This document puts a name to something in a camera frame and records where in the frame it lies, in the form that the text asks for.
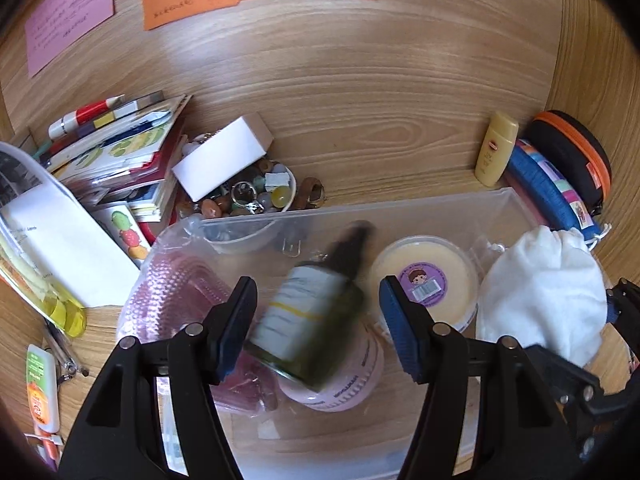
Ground white drawstring pouch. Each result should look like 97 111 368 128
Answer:
474 225 609 367

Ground pink paper note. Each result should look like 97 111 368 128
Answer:
24 0 117 78

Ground metal nail clippers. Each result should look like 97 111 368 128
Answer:
42 319 91 380

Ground red and white pen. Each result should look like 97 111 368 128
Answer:
48 93 126 141

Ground small white box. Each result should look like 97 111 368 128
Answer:
171 112 275 202

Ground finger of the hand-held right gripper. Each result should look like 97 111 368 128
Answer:
605 276 640 333
522 344 607 403

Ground brown wooden bead ring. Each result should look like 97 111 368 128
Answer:
292 176 326 211

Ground stack of books and cards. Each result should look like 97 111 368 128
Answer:
35 91 194 225

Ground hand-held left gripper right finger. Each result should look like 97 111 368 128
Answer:
378 275 583 480

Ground black plug adapter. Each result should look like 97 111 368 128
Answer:
280 227 314 257

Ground dark green bottle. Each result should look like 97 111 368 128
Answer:
243 220 377 393

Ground white bowl of beads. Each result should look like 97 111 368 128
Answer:
175 156 297 255

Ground pink knit cloth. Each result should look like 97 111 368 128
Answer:
116 224 282 415

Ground fruit sticker card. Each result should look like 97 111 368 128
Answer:
92 202 151 262

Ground clear plastic storage box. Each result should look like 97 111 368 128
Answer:
150 186 628 480

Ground white green orange tube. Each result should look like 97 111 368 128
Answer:
26 343 61 434

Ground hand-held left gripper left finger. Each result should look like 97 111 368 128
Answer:
59 276 258 480

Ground black case orange zip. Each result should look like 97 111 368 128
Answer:
527 109 613 217

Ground cream round box purple sticker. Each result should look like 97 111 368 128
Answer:
368 234 482 335

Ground yellow-green spray bottle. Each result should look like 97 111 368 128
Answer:
0 240 88 339

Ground pink round compact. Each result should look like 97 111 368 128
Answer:
276 319 385 413

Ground yellow sunscreen bottle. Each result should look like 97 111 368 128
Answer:
473 111 520 187

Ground blue pencil case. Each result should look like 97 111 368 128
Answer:
504 138 607 242

